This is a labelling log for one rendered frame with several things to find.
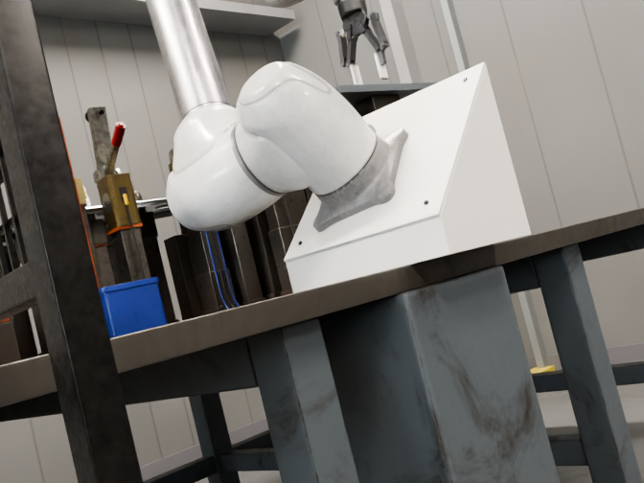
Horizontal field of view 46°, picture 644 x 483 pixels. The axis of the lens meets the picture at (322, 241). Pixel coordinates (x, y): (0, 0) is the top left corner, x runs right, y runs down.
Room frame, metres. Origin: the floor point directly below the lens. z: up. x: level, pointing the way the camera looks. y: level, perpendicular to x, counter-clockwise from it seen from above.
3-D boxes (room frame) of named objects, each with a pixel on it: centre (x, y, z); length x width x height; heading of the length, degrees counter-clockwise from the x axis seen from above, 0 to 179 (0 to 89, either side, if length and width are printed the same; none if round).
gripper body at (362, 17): (1.99, -0.23, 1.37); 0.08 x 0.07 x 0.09; 49
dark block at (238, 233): (1.81, 0.20, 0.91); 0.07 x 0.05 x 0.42; 39
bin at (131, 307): (1.38, 0.37, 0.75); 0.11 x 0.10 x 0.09; 129
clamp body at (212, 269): (1.78, 0.26, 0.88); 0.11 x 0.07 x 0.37; 39
